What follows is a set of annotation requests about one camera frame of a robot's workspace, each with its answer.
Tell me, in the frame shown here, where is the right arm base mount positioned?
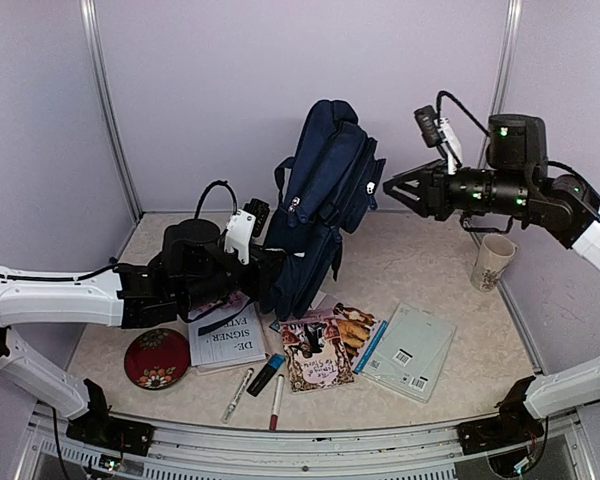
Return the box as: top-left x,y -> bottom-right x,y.
456,376 -> 546,455

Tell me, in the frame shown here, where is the blue white booklet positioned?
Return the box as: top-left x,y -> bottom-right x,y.
268,293 -> 339,336

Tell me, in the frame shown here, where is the red white marker pen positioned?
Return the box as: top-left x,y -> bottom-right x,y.
268,374 -> 285,431

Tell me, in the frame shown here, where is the black blue highlighter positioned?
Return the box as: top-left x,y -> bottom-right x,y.
247,354 -> 285,397

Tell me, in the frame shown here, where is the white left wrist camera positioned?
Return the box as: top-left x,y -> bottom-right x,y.
224,198 -> 270,265

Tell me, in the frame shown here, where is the pale green book with barcode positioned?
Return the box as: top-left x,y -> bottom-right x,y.
361,303 -> 456,403

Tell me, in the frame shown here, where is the illustrated taming shrew book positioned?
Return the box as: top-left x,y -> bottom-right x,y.
278,301 -> 384,395

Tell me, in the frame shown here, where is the red floral plate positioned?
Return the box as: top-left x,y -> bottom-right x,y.
123,328 -> 191,390

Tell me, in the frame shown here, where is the floral ceramic mug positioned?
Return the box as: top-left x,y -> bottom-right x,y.
470,233 -> 519,292

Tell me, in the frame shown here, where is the navy blue student backpack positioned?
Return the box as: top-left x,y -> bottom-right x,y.
260,99 -> 386,322

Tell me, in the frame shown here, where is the white Designer Fate book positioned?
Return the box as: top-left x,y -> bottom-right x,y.
187,292 -> 270,373

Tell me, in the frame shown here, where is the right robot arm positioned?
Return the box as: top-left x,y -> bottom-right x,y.
383,114 -> 600,444

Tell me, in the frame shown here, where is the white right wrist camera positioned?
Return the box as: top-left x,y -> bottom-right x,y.
414,105 -> 463,175

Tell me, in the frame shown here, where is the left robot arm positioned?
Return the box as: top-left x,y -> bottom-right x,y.
0,219 -> 286,445

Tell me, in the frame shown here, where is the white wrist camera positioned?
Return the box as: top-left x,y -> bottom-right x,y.
414,105 -> 463,175
224,198 -> 270,265

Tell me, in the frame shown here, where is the aluminium front rail frame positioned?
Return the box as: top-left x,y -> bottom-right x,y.
12,405 -> 599,479

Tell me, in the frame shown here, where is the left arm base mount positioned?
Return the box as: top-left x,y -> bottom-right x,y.
66,379 -> 155,457

